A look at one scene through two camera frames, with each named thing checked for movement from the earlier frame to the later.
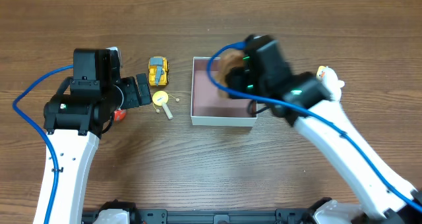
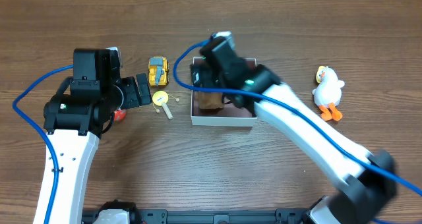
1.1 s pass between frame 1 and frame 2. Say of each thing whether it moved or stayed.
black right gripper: moved
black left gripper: stayed
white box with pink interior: stayed
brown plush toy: moved
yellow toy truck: stayed
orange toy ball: stayed
